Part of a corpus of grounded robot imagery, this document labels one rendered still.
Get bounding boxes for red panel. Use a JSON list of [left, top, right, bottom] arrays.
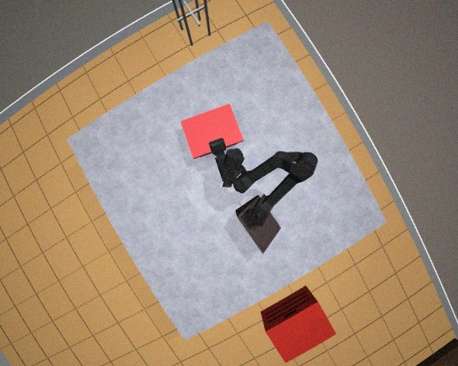
[[181, 104, 244, 159]]

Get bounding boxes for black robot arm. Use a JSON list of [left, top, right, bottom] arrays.
[[219, 148, 318, 230]]

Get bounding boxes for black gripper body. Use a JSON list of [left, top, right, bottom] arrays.
[[208, 137, 226, 170]]

